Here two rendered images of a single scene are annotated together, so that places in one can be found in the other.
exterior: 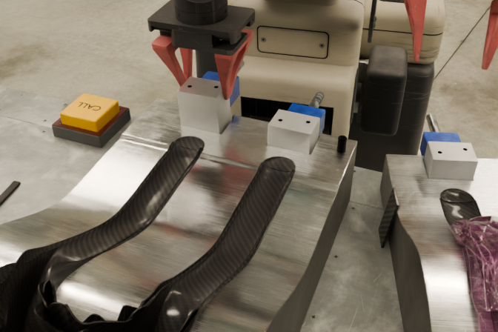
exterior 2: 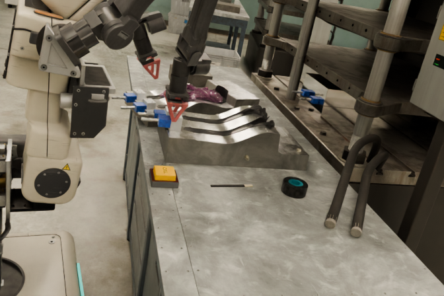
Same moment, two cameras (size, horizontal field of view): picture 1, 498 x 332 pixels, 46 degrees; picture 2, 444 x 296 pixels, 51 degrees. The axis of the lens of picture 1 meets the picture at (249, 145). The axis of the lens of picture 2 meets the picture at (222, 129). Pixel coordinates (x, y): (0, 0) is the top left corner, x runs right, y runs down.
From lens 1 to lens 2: 1.87 m
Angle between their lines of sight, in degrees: 105
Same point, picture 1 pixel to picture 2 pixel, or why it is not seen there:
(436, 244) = (192, 102)
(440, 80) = not seen: outside the picture
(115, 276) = (250, 118)
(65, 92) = not seen: outside the picture
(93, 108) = (165, 168)
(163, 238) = (225, 127)
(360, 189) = (150, 129)
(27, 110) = (166, 202)
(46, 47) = not seen: outside the picture
